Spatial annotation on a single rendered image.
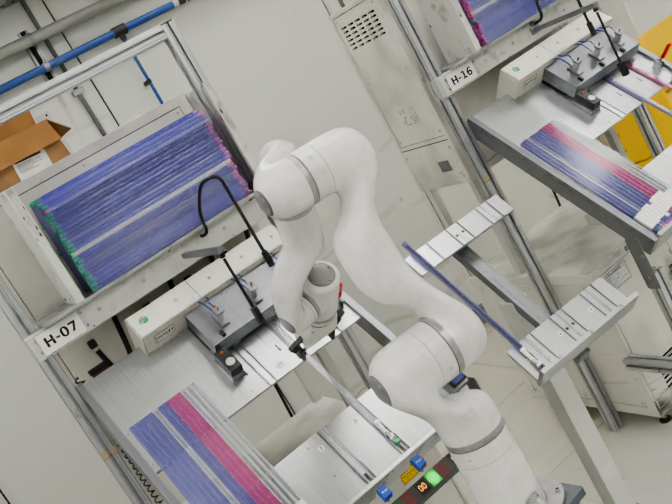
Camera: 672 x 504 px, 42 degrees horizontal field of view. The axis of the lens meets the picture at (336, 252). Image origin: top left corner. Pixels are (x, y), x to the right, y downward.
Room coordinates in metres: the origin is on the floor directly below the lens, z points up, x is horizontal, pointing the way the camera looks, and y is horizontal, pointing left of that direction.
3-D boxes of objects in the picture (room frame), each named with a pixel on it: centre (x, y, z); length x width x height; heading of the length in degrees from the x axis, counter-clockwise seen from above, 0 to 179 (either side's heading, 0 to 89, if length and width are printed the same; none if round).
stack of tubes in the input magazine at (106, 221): (2.33, 0.37, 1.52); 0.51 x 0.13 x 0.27; 115
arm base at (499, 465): (1.49, -0.06, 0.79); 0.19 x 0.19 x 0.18
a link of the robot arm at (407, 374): (1.48, -0.03, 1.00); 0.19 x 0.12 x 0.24; 109
